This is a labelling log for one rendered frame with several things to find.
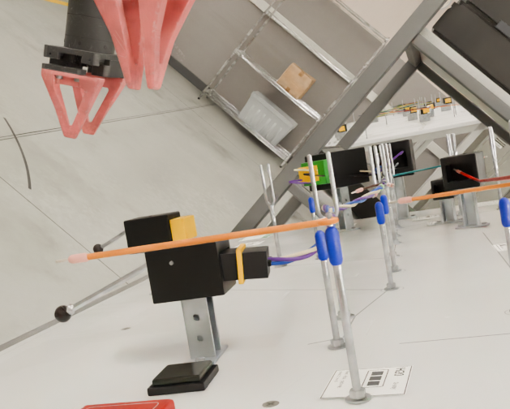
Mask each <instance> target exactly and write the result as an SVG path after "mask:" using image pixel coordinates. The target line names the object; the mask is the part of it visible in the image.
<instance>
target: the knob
mask: <svg viewBox="0 0 510 409"><path fill-rule="evenodd" d="M66 309H67V306H66V305H61V306H59V307H57V308H56V309H55V312H54V317H55V319H56V320H57V321H59V322H62V323H64V322H67V321H69V320H70V319H71V316H72V315H70V314H69V313H67V312H66Z"/></svg>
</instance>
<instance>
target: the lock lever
mask: <svg viewBox="0 0 510 409"><path fill-rule="evenodd" d="M146 269H147V265H146V263H144V264H143V265H141V266H140V267H138V268H137V269H134V270H133V271H131V272H129V273H128V274H126V275H124V276H123V277H121V278H119V279H118V280H116V281H114V282H112V283H110V284H109V285H107V286H105V287H103V288H101V289H100V290H98V291H96V292H95V293H93V294H91V295H90V296H88V297H86V298H84V299H82V300H80V301H79V302H77V303H76V304H69V305H68V306H67V309H66V312H67V313H69V314H70V315H73V314H74V313H75V310H77V309H79V308H81V307H83V306H84V305H86V304H88V303H90V302H92V301H93V300H94V299H97V298H99V297H101V296H102V295H104V294H106V293H107V292H109V291H111V290H112V289H114V288H116V287H118V286H120V285H122V284H123V283H124V282H127V281H129V280H130V279H132V278H134V277H135V276H137V275H139V274H140V273H142V272H143V271H145V270H146Z"/></svg>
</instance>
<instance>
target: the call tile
mask: <svg viewBox="0 0 510 409"><path fill-rule="evenodd" d="M81 409H175V405H174V401H173V399H158V400H148V401H137V402H125V403H105V404H94V405H86V406H84V407H83V408H81Z"/></svg>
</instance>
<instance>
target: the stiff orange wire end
mask: <svg viewBox="0 0 510 409"><path fill-rule="evenodd" d="M338 222H339V218H338V217H332V218H331V219H327V218H326V217H325V218H320V219H318V220H313V221H307V222H297V223H291V224H285V225H280V226H270V227H264V228H259V229H253V230H242V231H237V232H231V233H225V234H219V235H209V236H204V237H198V238H193V239H182V240H176V241H170V242H165V243H154V244H149V245H143V246H138V247H132V248H122V249H116V250H110V251H104V252H94V253H79V254H74V255H70V256H69V257H68V258H66V259H61V260H56V261H55V262H56V263H62V262H68V261H69V262H70V263H72V264H76V263H82V262H87V261H89V260H95V259H100V258H106V257H111V256H122V255H128V254H134V253H140V252H150V251H156V250H161V249H167V248H178V247H184V246H189V245H195V244H201V243H211V242H217V241H223V240H228V239H239V238H245V237H251V236H256V235H266V234H272V233H278V232H284V231H290V230H301V229H306V228H311V227H317V226H327V225H331V224H335V223H338Z"/></svg>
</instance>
